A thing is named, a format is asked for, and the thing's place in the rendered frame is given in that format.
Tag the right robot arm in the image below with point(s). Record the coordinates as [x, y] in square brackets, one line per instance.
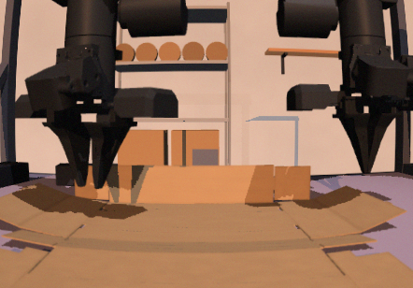
[58, 87]

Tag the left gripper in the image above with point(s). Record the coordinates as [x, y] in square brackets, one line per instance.
[366, 142]

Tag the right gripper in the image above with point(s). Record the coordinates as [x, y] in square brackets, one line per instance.
[129, 103]

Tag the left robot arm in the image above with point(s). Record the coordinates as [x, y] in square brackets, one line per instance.
[377, 75]

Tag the brown cardboard blank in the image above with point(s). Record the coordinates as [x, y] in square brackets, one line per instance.
[197, 227]

